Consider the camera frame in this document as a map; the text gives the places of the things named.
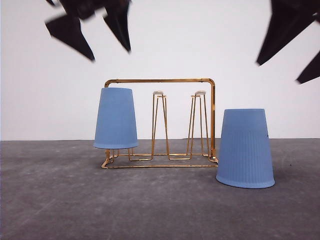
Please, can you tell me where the gold wire cup rack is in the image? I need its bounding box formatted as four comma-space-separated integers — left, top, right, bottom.
101, 78, 219, 169

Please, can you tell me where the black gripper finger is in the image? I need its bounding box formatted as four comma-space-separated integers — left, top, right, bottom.
257, 0, 320, 65
296, 51, 320, 84

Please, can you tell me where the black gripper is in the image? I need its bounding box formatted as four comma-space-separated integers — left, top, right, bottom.
45, 0, 131, 62

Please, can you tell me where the grey table mat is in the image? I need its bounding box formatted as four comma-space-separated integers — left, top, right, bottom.
0, 138, 320, 240

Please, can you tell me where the blue ribbed cup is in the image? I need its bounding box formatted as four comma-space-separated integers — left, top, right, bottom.
93, 87, 139, 150
216, 108, 275, 188

